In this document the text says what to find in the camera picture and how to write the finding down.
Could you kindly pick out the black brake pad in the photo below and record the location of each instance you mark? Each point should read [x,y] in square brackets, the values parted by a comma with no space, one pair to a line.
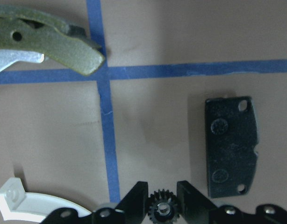
[231,133]

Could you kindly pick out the white curved plastic clamp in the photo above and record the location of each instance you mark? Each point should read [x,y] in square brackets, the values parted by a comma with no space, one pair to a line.
[17,204]

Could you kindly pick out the small black bearing gear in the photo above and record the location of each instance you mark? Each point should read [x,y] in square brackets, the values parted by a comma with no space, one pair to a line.
[163,207]

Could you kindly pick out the olive curved brake shoe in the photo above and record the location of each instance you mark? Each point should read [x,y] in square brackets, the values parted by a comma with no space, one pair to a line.
[30,35]

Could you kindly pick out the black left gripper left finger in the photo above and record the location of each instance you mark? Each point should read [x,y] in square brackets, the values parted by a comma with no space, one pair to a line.
[131,209]

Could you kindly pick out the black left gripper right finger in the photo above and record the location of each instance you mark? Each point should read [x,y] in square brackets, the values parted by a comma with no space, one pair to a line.
[198,209]

